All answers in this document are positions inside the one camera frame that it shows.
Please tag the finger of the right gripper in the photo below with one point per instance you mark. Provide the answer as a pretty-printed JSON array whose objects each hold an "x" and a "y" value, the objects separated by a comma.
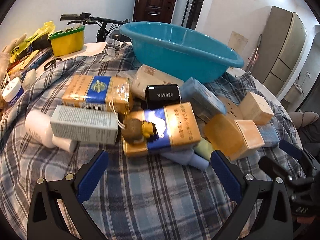
[
  {"x": 295, "y": 149},
  {"x": 273, "y": 170}
]

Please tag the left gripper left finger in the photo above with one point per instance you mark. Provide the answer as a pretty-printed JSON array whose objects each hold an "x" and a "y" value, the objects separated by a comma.
[{"x": 45, "y": 220}]

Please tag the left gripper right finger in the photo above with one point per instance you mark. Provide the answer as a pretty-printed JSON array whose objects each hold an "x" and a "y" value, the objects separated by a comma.
[{"x": 273, "y": 221}]

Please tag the orange cream small box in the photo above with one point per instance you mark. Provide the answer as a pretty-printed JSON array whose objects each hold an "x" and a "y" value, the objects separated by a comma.
[{"x": 236, "y": 139}]

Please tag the person right hand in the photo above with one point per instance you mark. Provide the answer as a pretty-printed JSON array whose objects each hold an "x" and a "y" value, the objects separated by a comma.
[{"x": 309, "y": 222}]

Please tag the blue tissue pack flat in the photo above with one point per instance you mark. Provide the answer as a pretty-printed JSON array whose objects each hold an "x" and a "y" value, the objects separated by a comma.
[{"x": 269, "y": 135}]

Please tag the cream square box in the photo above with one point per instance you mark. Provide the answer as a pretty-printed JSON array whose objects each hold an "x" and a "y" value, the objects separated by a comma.
[{"x": 254, "y": 107}]

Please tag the round tan wooden disc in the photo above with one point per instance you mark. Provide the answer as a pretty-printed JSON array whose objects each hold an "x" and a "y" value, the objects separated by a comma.
[{"x": 232, "y": 109}]

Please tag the white plastic bottle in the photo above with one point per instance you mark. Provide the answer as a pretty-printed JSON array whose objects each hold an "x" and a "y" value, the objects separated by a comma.
[{"x": 37, "y": 125}]

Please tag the grey white medicine box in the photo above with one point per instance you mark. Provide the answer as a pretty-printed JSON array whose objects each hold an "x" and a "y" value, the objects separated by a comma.
[{"x": 84, "y": 125}]

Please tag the plaid blue shirt cloth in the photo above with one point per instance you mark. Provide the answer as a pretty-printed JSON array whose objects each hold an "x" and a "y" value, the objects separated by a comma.
[{"x": 137, "y": 198}]

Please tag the beige refrigerator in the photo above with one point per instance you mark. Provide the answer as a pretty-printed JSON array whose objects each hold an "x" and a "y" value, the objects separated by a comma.
[{"x": 281, "y": 44}]

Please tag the floral beige tumbler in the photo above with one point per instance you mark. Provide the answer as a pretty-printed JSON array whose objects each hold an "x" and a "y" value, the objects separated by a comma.
[{"x": 237, "y": 42}]

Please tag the white blue cream jar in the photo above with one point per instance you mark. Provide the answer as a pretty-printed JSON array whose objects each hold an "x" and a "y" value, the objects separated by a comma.
[{"x": 13, "y": 91}]

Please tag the black Zeesea box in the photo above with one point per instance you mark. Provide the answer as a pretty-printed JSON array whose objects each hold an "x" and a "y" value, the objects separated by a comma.
[{"x": 158, "y": 96}]

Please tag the gold blue cigarette carton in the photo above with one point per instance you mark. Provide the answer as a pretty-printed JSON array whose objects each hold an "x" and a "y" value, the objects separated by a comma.
[{"x": 103, "y": 93}]

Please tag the blue plastic basin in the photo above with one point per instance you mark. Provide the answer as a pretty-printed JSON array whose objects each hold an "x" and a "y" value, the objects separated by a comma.
[{"x": 179, "y": 51}]

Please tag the black scissors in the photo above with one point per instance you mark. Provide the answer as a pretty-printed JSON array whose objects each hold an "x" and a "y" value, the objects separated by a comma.
[{"x": 50, "y": 63}]

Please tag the beige cigarette carton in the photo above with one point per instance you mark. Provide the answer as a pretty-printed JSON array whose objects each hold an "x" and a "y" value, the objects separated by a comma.
[{"x": 146, "y": 76}]

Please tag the beige work glove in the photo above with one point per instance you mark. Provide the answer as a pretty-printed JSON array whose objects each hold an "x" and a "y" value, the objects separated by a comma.
[{"x": 6, "y": 51}]

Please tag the yellow green container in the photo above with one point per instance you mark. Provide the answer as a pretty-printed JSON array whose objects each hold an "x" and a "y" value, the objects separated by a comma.
[{"x": 68, "y": 41}]

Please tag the yellow plastic bag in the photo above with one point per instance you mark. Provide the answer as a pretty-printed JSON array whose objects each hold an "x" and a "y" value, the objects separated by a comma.
[{"x": 38, "y": 40}]

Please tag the black framed glass door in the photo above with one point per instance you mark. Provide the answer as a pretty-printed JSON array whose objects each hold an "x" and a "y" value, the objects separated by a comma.
[{"x": 192, "y": 13}]

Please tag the dark brown entrance door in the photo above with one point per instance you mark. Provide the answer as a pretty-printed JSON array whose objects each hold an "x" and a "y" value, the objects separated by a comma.
[{"x": 153, "y": 10}]

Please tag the brown figurine keychain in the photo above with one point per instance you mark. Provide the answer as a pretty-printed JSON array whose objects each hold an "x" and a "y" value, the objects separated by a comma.
[{"x": 136, "y": 131}]

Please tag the bicycle handlebar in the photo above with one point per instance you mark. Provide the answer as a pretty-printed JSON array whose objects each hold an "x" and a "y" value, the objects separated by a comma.
[{"x": 107, "y": 26}]

